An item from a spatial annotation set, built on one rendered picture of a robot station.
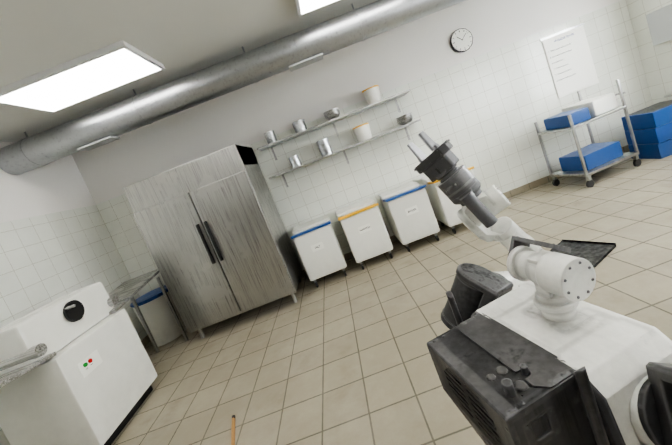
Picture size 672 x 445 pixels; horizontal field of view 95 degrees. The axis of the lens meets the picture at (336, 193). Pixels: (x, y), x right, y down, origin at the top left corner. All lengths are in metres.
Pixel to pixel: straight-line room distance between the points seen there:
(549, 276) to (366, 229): 3.45
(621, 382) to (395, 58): 4.52
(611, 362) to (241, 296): 3.74
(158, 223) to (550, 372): 3.92
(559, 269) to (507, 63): 4.89
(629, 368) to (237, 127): 4.50
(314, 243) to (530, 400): 3.57
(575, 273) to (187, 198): 3.71
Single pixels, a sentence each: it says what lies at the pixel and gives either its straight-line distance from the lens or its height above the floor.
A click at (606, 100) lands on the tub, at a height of 0.93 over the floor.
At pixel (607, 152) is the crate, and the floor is 0.31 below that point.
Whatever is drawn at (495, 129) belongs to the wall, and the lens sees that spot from 5.15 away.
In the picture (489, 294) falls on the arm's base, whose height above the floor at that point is 1.10.
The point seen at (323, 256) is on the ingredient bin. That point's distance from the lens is 4.02.
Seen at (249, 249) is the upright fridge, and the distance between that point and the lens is 3.83.
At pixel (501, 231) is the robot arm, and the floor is 1.15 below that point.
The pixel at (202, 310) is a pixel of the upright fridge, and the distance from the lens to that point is 4.26.
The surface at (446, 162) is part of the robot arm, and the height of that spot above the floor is 1.38.
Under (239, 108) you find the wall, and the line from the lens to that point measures 4.71.
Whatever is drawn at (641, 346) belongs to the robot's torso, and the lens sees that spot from 0.62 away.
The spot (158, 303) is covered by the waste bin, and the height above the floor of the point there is 0.55.
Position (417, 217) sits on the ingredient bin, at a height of 0.41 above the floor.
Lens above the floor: 1.49
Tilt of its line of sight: 6 degrees down
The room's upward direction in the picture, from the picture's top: 21 degrees counter-clockwise
